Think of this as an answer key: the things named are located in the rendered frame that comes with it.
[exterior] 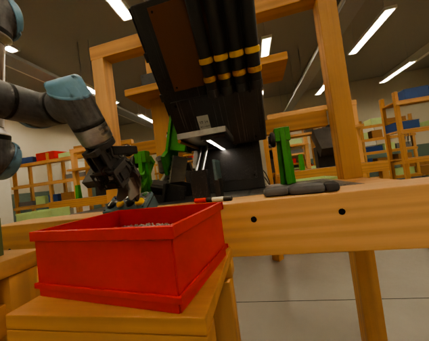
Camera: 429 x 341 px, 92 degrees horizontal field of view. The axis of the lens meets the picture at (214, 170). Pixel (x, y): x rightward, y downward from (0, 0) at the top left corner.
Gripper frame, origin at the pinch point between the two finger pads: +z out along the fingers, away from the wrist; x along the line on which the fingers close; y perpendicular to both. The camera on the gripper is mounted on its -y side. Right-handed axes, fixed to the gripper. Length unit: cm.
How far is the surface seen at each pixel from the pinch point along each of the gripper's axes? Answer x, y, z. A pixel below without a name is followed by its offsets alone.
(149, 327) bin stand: 20.6, 35.8, -5.0
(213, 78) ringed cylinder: 27.7, -24.9, -24.1
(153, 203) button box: 2.2, -2.5, 6.0
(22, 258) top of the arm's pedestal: -21.2, 20.9, -1.4
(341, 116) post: 82, -63, 14
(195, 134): 19.9, -13.5, -10.9
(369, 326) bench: 81, -2, 101
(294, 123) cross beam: 61, -72, 17
